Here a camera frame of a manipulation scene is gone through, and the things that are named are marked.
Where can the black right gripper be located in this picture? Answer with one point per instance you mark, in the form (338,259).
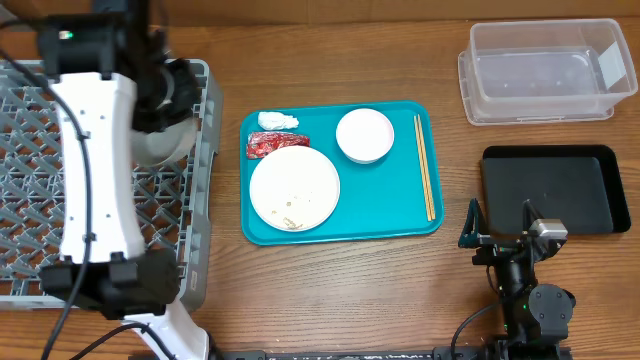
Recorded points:
(503,243)

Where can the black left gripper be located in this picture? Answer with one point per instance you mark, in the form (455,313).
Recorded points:
(181,72)

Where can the grey bowl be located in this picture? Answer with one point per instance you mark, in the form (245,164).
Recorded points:
(169,146)

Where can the grey plastic dish rack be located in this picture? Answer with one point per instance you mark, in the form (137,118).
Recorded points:
(172,201)

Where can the white pink bowl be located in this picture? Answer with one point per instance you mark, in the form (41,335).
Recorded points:
(365,135)

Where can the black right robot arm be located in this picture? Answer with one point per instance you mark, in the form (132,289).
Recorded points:
(535,315)

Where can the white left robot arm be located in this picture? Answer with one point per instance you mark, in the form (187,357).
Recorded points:
(120,101)

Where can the left wooden chopstick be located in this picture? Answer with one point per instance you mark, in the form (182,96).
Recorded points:
(423,167)

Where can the wooden chopstick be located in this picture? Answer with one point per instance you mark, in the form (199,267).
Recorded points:
(432,203)
(423,167)

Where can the black plastic tray bin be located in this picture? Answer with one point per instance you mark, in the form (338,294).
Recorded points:
(577,184)

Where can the crumpled white napkin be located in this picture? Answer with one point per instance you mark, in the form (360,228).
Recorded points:
(272,121)

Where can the red snack wrapper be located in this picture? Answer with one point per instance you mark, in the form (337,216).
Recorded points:
(261,144)

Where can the right wooden chopstick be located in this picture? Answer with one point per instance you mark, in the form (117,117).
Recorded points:
(432,203)

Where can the teal plastic serving tray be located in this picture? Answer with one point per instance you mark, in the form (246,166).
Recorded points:
(343,173)

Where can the clear plastic bin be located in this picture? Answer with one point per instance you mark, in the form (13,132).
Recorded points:
(545,71)

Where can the large white dirty plate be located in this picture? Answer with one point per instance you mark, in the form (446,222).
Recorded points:
(294,189)

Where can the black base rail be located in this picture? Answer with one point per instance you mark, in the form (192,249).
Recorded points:
(438,353)

